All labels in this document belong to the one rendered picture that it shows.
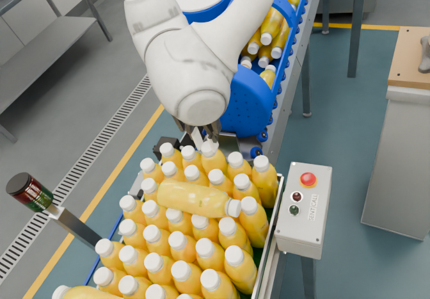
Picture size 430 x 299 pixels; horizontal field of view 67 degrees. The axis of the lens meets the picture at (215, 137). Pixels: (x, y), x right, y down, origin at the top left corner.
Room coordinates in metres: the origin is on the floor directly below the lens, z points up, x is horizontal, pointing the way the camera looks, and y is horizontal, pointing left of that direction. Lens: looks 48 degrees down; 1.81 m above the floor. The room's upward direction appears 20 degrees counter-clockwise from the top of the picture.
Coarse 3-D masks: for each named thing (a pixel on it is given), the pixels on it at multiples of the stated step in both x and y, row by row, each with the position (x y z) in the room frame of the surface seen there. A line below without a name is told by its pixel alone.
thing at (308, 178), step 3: (303, 174) 0.41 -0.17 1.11; (306, 174) 0.41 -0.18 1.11; (309, 174) 0.40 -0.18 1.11; (312, 174) 0.40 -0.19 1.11; (300, 177) 0.40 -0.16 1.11; (303, 177) 0.40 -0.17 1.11; (306, 177) 0.40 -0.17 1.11; (309, 177) 0.39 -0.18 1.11; (312, 177) 0.39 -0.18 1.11; (315, 177) 0.39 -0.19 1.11; (303, 180) 0.39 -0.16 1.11; (306, 180) 0.39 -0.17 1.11; (309, 180) 0.39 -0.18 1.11; (312, 180) 0.39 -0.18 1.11; (315, 180) 0.38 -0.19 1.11; (303, 183) 0.39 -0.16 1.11; (306, 183) 0.38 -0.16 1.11; (309, 183) 0.38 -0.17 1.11; (312, 183) 0.38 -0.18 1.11
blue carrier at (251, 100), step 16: (304, 0) 1.16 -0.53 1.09; (288, 16) 0.99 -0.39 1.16; (288, 48) 0.90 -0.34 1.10; (240, 64) 1.07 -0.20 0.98; (256, 64) 1.06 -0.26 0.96; (272, 64) 1.01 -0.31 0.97; (240, 80) 0.70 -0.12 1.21; (256, 80) 0.71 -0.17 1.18; (240, 96) 0.70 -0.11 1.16; (256, 96) 0.67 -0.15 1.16; (272, 96) 0.70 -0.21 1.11; (240, 112) 0.70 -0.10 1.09; (256, 112) 0.67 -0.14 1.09; (224, 128) 0.74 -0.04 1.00; (240, 128) 0.71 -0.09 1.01; (256, 128) 0.68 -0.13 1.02
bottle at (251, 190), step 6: (234, 186) 0.47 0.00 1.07; (252, 186) 0.45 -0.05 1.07; (234, 192) 0.46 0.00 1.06; (240, 192) 0.45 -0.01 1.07; (246, 192) 0.44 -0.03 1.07; (252, 192) 0.44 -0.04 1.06; (258, 192) 0.45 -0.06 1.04; (234, 198) 0.45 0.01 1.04; (240, 198) 0.44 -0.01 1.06; (258, 198) 0.44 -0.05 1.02
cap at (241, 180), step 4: (236, 176) 0.48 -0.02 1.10; (240, 176) 0.47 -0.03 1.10; (244, 176) 0.47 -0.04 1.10; (236, 180) 0.47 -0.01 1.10; (240, 180) 0.46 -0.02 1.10; (244, 180) 0.46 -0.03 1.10; (248, 180) 0.45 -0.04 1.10; (236, 184) 0.45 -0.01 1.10; (240, 184) 0.45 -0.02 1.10; (244, 184) 0.45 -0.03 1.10; (248, 184) 0.45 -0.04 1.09; (240, 188) 0.45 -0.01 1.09; (244, 188) 0.44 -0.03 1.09
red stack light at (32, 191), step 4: (32, 176) 0.60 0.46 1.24; (32, 180) 0.58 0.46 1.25; (36, 180) 0.59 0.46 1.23; (32, 184) 0.57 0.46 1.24; (36, 184) 0.58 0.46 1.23; (40, 184) 0.59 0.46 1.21; (28, 188) 0.56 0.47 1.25; (32, 188) 0.56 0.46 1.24; (36, 188) 0.57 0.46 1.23; (40, 188) 0.57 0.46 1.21; (24, 192) 0.55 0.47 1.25; (28, 192) 0.55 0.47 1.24; (32, 192) 0.56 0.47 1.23; (36, 192) 0.56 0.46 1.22; (12, 196) 0.55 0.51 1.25; (16, 196) 0.55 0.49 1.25; (20, 196) 0.55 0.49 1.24; (24, 196) 0.55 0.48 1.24; (28, 196) 0.55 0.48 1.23; (32, 196) 0.55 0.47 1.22; (36, 196) 0.56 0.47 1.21; (20, 200) 0.55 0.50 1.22; (24, 200) 0.55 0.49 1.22; (28, 200) 0.55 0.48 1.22; (32, 200) 0.55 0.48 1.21
